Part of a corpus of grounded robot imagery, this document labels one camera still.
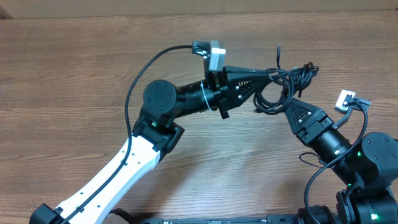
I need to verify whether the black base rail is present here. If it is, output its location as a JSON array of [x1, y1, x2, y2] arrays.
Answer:
[[132, 214, 310, 224]]

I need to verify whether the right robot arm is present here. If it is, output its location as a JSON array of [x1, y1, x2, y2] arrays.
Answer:
[[285, 96, 397, 223]]

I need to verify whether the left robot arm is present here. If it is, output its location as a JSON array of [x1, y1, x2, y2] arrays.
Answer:
[[29, 66, 274, 223]]

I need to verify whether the black cable bundle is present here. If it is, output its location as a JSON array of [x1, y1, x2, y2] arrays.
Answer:
[[252, 45, 320, 116]]

